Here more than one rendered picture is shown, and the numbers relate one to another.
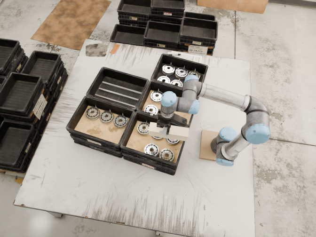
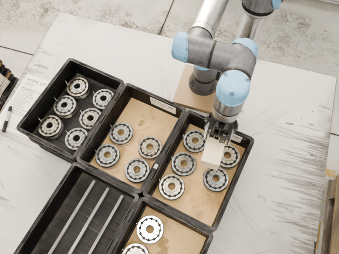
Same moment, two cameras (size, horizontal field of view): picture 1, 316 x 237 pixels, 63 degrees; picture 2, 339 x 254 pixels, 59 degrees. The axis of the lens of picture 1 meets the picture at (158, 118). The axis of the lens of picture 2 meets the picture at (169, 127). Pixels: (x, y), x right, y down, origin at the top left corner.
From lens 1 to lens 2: 97 cm
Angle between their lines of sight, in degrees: 33
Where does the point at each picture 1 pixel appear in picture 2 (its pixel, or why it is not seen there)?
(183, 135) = not seen: hidden behind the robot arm
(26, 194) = not seen: outside the picture
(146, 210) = (295, 205)
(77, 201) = not seen: outside the picture
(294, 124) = (141, 14)
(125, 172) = (233, 234)
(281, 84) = (78, 8)
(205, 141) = (192, 100)
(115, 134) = (173, 242)
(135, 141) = (192, 205)
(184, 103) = (245, 61)
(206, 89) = (209, 23)
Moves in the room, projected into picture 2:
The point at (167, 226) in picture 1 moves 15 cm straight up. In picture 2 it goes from (317, 177) to (332, 168)
